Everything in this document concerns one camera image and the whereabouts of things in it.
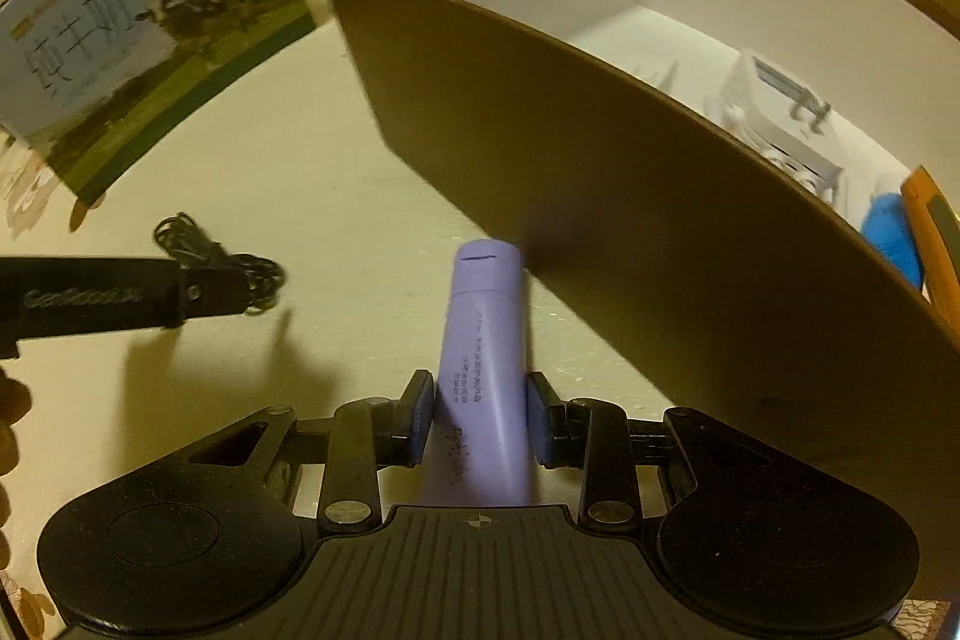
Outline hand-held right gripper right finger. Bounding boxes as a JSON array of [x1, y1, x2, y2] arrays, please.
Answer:
[[525, 371, 758, 528]]

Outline cream printed bedspread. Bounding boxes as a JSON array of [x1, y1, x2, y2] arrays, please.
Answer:
[[0, 0, 676, 506]]

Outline person's left hand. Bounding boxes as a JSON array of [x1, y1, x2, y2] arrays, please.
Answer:
[[0, 376, 32, 570]]

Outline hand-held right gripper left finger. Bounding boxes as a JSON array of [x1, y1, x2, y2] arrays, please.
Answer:
[[184, 370, 436, 528]]

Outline black cable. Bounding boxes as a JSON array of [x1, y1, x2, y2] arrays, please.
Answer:
[[152, 212, 287, 315]]

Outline blue rounded object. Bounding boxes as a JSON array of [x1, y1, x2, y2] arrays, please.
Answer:
[[859, 175, 923, 289]]

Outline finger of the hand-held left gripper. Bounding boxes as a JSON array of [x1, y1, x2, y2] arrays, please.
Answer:
[[180, 268, 253, 328]]

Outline purple tube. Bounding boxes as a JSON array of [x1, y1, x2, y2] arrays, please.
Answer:
[[416, 239, 535, 507]]

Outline white plug adapter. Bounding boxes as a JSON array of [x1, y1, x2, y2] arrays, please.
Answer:
[[701, 47, 852, 214]]

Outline blue milk carton box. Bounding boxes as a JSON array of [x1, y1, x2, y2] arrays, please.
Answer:
[[0, 0, 316, 206]]

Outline brown cardboard box white inside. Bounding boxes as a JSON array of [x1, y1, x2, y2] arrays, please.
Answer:
[[321, 0, 960, 600]]

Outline orange grey handheld device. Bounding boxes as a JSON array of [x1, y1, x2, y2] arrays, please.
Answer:
[[900, 164, 960, 319]]

